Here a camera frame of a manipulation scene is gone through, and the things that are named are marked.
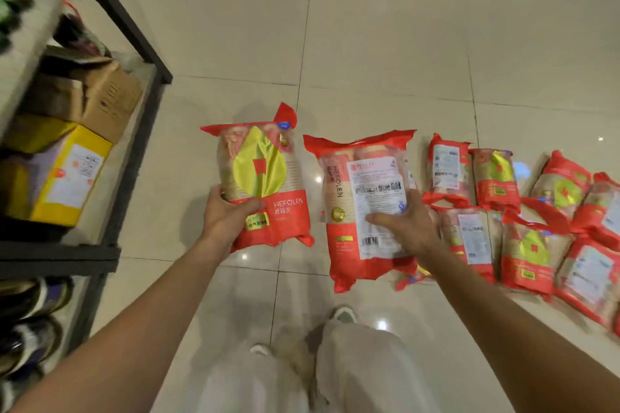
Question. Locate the person's right hand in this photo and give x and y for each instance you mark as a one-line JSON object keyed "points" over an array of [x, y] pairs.
{"points": [[416, 231]]}

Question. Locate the person's left hand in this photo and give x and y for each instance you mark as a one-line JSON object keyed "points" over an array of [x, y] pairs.
{"points": [[220, 224]]}

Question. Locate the person's right thumb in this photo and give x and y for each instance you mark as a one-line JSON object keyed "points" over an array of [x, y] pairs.
{"points": [[382, 221]]}

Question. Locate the person's left thumb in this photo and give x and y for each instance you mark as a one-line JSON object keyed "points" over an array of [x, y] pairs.
{"points": [[249, 207]]}

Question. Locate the red packet with white label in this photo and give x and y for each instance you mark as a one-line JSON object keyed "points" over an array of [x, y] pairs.
{"points": [[353, 243]]}

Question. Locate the red packet with green leaf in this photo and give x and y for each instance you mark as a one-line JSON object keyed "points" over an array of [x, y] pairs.
{"points": [[264, 170]]}

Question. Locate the person's right forearm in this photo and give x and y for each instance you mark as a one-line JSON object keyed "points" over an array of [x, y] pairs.
{"points": [[508, 335]]}

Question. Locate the person's left forearm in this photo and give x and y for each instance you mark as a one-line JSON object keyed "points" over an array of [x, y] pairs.
{"points": [[135, 330]]}

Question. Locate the person's white shoe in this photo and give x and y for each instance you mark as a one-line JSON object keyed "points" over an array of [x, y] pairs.
{"points": [[260, 349], [344, 315]]}

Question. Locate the pile of red noodle packets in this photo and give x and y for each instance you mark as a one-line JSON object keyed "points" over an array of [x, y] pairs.
{"points": [[533, 253]]}

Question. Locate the person's beige trousers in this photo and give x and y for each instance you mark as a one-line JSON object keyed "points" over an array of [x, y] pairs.
{"points": [[363, 374]]}

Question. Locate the brown cardboard box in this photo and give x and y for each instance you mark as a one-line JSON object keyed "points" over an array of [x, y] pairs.
{"points": [[104, 100]]}

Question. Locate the black metal shelf rack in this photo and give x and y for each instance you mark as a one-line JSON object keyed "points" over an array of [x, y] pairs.
{"points": [[144, 53]]}

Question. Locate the yellow cardboard box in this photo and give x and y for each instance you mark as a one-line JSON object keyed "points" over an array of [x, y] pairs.
{"points": [[63, 175]]}

